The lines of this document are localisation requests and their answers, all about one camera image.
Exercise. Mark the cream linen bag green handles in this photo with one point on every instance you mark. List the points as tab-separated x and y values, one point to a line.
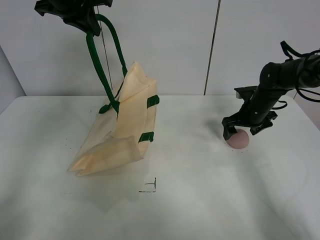
125	124

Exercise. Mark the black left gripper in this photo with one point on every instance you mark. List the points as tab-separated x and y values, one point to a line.
76	13

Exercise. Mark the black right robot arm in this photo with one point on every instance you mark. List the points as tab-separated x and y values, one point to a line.
276	79

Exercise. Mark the pink peach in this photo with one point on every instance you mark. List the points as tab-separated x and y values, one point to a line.
239	140

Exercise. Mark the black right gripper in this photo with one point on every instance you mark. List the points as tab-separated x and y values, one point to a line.
256	110

